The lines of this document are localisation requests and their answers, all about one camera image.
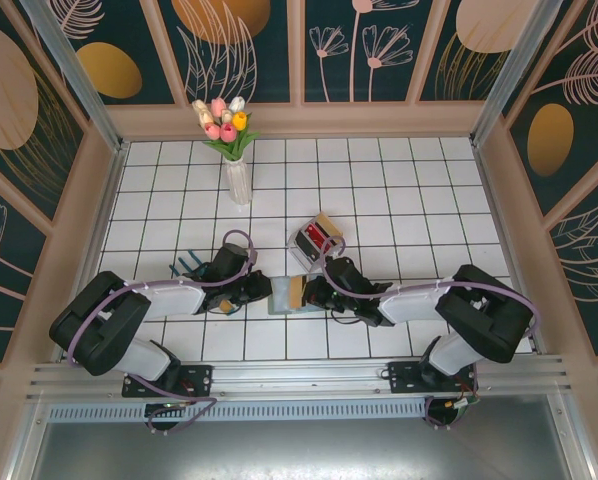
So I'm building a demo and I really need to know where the gold card with dark stripe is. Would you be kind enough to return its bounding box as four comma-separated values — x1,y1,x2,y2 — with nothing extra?
289,274,310,310

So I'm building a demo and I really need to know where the green card holder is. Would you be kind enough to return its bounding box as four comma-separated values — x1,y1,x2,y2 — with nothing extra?
267,273,326,317

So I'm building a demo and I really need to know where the clear acrylic card box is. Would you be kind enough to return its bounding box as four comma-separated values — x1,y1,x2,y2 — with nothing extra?
286,211,344,275

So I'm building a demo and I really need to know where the black card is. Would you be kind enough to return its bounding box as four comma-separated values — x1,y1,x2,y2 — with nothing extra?
294,230,325,261

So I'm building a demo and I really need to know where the red card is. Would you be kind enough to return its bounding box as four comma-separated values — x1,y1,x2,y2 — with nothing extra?
301,222,330,246

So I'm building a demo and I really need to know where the tan gold card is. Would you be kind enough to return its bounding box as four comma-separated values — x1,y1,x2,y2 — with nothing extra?
314,212,342,237

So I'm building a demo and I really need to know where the white ribbed vase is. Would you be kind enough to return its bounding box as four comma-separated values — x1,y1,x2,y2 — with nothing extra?
225,158,254,206

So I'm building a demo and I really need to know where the artificial tulip bouquet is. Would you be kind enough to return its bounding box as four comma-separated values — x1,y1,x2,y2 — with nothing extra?
191,95,261,162

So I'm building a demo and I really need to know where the teal garden fork wooden handle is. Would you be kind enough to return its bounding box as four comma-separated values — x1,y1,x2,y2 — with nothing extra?
170,248,240,319

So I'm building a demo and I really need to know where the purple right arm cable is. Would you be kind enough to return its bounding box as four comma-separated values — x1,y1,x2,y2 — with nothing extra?
320,236,537,431

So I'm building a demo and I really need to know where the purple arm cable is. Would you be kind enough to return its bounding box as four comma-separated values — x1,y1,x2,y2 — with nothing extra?
67,228,259,436
320,236,537,431

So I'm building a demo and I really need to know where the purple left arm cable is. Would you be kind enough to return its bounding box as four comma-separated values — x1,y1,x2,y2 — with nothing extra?
67,228,259,436

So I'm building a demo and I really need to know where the aluminium front rail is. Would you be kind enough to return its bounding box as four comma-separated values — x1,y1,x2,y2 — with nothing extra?
26,353,573,404

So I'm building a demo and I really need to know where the grey slotted cable duct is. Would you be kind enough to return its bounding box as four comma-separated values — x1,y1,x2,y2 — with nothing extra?
46,401,429,422

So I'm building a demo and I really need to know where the aluminium corner post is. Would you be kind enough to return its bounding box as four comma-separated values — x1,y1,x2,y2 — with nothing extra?
17,0,131,154
471,0,566,146

